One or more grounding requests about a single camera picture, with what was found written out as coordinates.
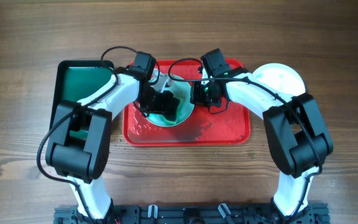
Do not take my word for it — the white plate top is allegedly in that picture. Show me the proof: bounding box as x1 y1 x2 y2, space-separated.
146 81 195 127

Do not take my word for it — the white plate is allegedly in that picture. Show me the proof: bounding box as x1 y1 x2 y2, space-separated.
252 63 306 96
146 81 195 127

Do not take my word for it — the red plastic tray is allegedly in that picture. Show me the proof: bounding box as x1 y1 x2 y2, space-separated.
122 58 252 147

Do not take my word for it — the dark green tray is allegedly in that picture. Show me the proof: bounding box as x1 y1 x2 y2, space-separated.
50 60 111 128

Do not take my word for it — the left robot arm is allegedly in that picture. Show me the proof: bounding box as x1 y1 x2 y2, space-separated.
37 51 180 223

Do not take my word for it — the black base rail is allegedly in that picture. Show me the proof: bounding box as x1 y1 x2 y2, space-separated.
53 202 331 224

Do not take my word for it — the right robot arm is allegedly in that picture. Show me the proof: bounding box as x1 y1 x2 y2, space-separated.
190 49 333 222

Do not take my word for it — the green sponge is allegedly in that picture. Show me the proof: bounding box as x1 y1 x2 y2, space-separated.
162 114 177 126

